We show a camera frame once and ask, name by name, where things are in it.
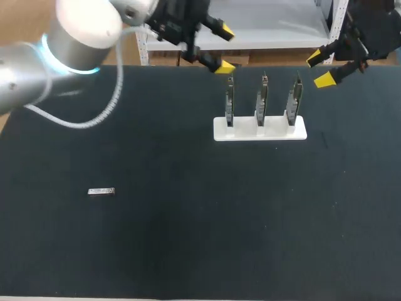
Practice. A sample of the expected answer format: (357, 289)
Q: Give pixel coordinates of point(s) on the small circuit board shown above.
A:
(230, 102)
(295, 100)
(262, 102)

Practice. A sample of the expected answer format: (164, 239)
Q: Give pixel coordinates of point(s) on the small silver optical module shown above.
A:
(101, 191)

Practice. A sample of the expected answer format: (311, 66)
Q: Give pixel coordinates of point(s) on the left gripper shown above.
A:
(175, 19)

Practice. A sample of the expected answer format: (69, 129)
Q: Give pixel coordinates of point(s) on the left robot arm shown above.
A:
(62, 40)

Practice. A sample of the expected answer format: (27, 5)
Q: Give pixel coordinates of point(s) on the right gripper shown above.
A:
(372, 28)

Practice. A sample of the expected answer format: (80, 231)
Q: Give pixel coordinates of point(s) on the grey metal shelf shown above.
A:
(250, 25)

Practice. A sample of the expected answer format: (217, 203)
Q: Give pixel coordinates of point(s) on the white stand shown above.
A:
(260, 128)

